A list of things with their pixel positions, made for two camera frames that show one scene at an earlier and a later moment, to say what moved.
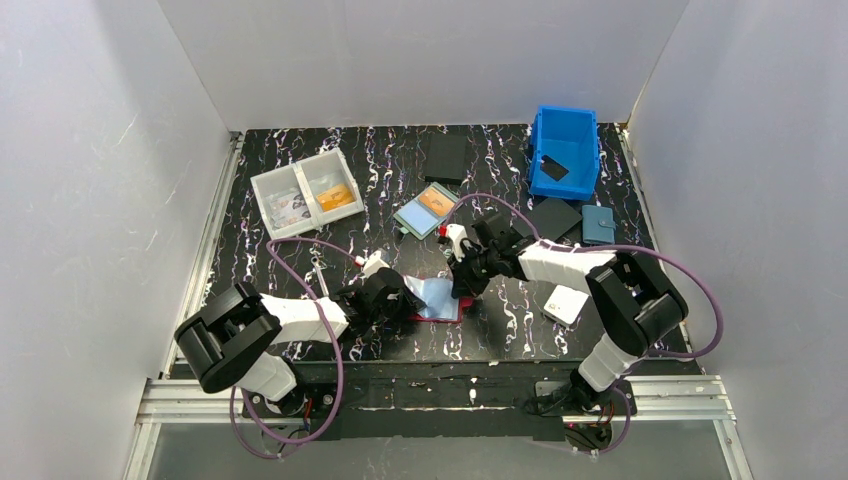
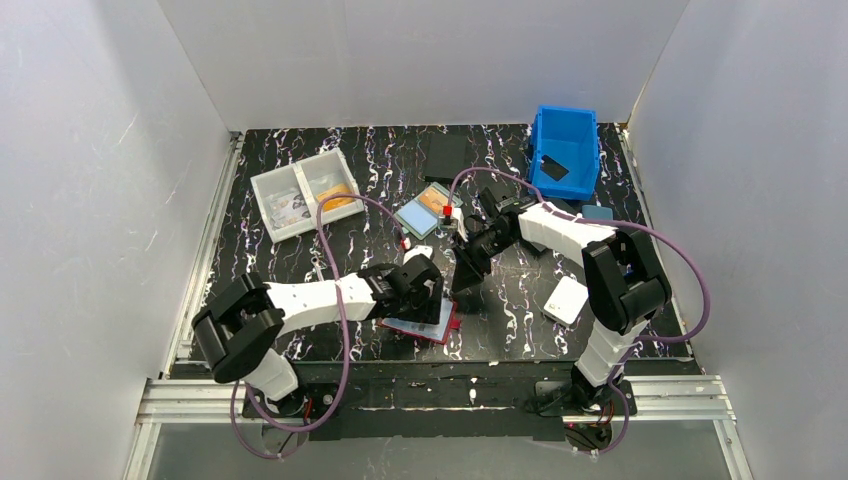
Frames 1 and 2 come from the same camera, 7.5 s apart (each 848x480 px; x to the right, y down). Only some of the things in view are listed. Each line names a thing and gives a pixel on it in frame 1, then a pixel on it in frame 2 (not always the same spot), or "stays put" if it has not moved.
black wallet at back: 445,158 stays put
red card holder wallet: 464,303 -> 439,332
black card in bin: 553,168 stays put
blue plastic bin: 569,137 stays put
